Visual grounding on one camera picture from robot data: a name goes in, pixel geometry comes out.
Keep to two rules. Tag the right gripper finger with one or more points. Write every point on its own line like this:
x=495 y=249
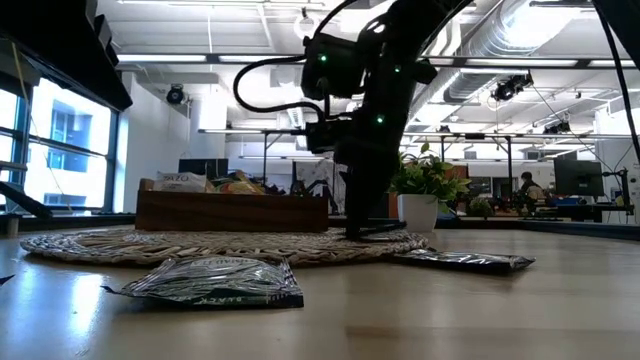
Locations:
x=362 y=200

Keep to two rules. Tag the dark Ahmad tea packet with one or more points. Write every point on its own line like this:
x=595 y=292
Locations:
x=210 y=282
x=465 y=261
x=5 y=280

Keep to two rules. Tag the white orange tea packet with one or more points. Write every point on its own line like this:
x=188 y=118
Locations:
x=180 y=182

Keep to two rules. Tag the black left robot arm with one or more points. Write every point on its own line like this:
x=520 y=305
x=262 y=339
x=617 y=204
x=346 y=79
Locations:
x=55 y=45

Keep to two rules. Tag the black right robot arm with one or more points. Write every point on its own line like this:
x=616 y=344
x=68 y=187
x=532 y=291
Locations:
x=395 y=40

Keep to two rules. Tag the small green potted plant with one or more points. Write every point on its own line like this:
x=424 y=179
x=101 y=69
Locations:
x=425 y=185

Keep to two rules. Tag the small background plant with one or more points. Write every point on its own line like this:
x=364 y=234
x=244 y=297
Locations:
x=480 y=207

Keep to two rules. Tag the wooden three-slot organizer box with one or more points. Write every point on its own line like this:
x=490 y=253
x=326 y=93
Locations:
x=230 y=212

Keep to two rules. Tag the black ceiling-mounted device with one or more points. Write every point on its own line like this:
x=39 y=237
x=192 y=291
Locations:
x=510 y=89

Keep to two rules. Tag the black computer monitor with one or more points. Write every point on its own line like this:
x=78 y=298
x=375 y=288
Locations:
x=578 y=177
x=202 y=168

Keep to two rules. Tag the person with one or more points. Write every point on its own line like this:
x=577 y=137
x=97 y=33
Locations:
x=531 y=189

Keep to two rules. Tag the round woven placemat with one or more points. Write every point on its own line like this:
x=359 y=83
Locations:
x=200 y=245

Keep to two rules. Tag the black metal gantry frame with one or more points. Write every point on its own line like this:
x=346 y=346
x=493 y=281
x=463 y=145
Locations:
x=500 y=135

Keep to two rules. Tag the silver ventilation duct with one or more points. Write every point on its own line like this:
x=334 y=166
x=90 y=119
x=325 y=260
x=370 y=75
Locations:
x=490 y=35

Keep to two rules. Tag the round black ceiling camera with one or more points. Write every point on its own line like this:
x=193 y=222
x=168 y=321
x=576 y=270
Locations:
x=175 y=95

